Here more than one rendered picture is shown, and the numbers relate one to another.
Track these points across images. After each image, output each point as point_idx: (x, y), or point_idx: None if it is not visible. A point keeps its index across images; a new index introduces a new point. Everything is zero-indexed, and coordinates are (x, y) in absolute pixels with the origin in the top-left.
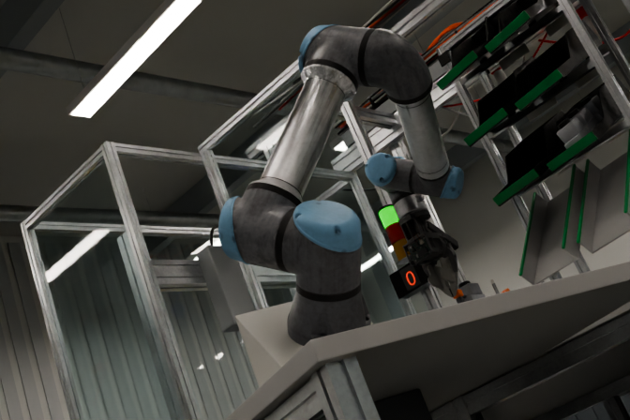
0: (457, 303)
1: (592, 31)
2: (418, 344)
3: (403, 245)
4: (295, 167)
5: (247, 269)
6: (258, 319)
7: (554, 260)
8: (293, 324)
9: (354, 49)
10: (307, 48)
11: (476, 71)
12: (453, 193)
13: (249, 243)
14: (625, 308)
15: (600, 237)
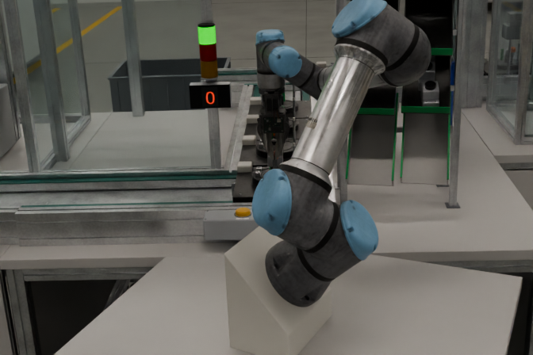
0: (273, 162)
1: None
2: None
3: (213, 66)
4: (335, 158)
5: None
6: (242, 259)
7: (369, 171)
8: (286, 285)
9: (402, 48)
10: (364, 25)
11: None
12: None
13: (297, 234)
14: (436, 260)
15: (409, 172)
